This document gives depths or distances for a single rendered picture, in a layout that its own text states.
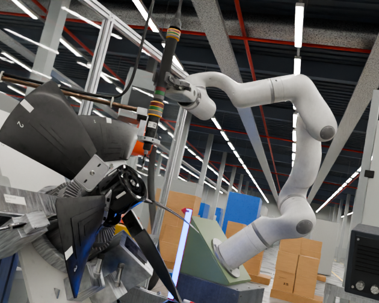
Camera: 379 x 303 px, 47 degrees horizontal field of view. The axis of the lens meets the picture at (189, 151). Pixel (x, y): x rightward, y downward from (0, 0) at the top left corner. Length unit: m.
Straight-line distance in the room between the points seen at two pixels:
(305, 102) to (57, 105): 0.86
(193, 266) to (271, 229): 0.35
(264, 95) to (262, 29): 8.43
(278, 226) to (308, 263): 6.99
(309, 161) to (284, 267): 7.12
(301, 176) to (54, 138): 0.96
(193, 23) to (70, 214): 9.48
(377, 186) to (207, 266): 1.43
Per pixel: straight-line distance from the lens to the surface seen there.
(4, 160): 1.35
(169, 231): 9.39
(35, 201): 1.15
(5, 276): 1.47
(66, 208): 0.94
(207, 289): 1.78
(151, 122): 1.32
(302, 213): 1.74
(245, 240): 1.82
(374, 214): 2.88
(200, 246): 1.83
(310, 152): 1.70
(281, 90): 1.56
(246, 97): 1.54
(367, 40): 9.90
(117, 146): 1.36
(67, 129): 1.17
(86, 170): 1.20
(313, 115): 1.59
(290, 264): 8.75
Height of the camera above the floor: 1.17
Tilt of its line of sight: 8 degrees up
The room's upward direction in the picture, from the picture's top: 12 degrees clockwise
